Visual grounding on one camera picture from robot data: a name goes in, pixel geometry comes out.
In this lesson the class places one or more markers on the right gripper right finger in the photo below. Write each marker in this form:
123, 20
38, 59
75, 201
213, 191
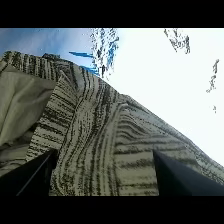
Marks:
180, 180

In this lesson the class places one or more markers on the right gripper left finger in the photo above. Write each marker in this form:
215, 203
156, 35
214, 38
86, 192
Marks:
31, 178

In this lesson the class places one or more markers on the cream black striped garment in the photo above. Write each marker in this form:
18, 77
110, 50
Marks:
96, 133

